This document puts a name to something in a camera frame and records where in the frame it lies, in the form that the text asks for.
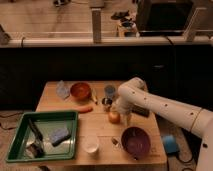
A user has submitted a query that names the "black metal spatula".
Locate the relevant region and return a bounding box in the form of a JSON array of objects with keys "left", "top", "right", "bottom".
[{"left": 25, "top": 120, "right": 44, "bottom": 158}]

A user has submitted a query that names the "green plastic tray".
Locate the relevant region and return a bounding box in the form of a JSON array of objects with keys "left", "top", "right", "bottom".
[{"left": 6, "top": 110, "right": 78, "bottom": 163}]

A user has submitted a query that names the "white paper cup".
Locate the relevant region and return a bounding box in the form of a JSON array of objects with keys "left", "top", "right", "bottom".
[{"left": 83, "top": 135, "right": 99, "bottom": 154}]

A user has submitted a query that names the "wooden table board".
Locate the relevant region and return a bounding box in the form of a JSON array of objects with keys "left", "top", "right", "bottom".
[{"left": 27, "top": 81, "right": 167, "bottom": 171}]

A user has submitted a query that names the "wooden stool with items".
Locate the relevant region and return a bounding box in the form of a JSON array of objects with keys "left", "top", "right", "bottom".
[{"left": 117, "top": 21, "right": 138, "bottom": 37}]

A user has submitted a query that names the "blue sponge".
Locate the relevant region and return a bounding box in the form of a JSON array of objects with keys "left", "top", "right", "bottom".
[{"left": 49, "top": 127, "right": 71, "bottom": 146}]

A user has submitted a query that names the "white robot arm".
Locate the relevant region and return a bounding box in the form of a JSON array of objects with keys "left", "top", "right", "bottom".
[{"left": 116, "top": 77, "right": 213, "bottom": 171}]

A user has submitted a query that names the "orange carrot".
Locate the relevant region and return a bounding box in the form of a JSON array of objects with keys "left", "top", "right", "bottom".
[{"left": 75, "top": 106, "right": 93, "bottom": 114}]

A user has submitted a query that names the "black monitor box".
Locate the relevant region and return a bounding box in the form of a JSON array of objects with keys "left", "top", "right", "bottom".
[{"left": 136, "top": 0, "right": 193, "bottom": 31}]

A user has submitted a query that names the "purple bowl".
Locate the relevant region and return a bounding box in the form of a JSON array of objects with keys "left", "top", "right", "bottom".
[{"left": 121, "top": 127, "right": 151, "bottom": 159}]

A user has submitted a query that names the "blue tape roll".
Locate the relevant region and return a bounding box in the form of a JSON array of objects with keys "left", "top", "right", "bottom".
[{"left": 162, "top": 135, "right": 179, "bottom": 154}]

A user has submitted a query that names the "small metal can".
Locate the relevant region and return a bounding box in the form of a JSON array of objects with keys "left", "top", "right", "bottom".
[{"left": 102, "top": 98, "right": 112, "bottom": 111}]

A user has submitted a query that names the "black rectangular block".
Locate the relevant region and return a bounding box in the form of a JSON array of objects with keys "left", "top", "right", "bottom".
[{"left": 132, "top": 105, "right": 149, "bottom": 117}]

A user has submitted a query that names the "small metal clip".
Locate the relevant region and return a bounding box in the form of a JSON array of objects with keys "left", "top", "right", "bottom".
[{"left": 111, "top": 138, "right": 121, "bottom": 147}]

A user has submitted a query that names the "clear plastic bag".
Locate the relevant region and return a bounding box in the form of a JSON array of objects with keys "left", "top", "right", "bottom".
[{"left": 56, "top": 80, "right": 70, "bottom": 99}]

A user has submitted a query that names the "blue plastic cup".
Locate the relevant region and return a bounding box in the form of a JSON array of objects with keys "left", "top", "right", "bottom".
[{"left": 104, "top": 85, "right": 116, "bottom": 99}]

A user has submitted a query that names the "small knife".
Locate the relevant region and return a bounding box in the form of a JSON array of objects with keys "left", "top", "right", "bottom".
[{"left": 91, "top": 88, "right": 98, "bottom": 105}]

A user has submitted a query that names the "orange bowl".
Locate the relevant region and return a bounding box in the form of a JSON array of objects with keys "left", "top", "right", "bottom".
[{"left": 70, "top": 82, "right": 91, "bottom": 101}]

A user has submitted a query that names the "yellow apple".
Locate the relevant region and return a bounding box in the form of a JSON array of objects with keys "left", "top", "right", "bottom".
[{"left": 108, "top": 112, "right": 120, "bottom": 124}]

